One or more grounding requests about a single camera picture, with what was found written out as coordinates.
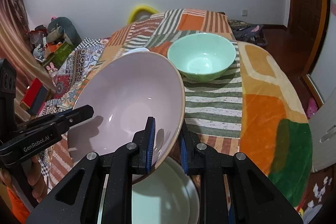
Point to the striped curtain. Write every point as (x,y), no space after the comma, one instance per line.
(15,47)

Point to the patterned quilt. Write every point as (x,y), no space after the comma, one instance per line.
(56,161)

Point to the yellow hoop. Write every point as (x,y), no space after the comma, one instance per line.
(140,10)

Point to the wall socket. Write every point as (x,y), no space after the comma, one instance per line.
(244,12)

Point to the person left hand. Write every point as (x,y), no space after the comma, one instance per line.
(36,180)

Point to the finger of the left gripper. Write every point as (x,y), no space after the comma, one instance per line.
(65,114)
(39,134)

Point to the striped patchwork blanket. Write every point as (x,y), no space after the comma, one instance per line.
(252,108)

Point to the red box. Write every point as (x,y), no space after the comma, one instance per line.
(31,93)

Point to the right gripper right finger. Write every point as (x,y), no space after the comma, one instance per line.
(233,188)

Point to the dark bag on floor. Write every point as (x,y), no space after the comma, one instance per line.
(247,32)

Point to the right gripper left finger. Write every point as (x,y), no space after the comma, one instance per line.
(98,188)

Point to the white bowl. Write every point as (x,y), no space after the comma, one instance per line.
(141,49)

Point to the white plate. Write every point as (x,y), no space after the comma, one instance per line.
(189,189)

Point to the green cardboard box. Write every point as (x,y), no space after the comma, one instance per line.
(59,56)

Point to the pink bunny toy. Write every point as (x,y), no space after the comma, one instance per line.
(52,70)

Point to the mint green plate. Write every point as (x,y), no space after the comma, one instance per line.
(159,198)

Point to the grey plush toy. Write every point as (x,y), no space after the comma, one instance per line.
(62,28)

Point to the pink bowl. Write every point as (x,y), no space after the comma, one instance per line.
(123,95)

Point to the green bowl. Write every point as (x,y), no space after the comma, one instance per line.
(202,57)

